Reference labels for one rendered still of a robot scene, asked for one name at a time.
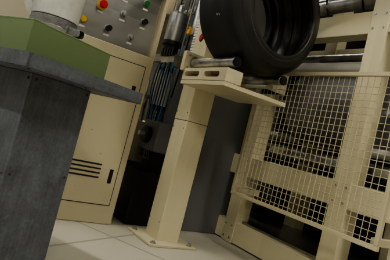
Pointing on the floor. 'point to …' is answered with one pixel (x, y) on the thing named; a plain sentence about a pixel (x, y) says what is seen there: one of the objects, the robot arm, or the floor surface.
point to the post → (181, 158)
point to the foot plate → (159, 241)
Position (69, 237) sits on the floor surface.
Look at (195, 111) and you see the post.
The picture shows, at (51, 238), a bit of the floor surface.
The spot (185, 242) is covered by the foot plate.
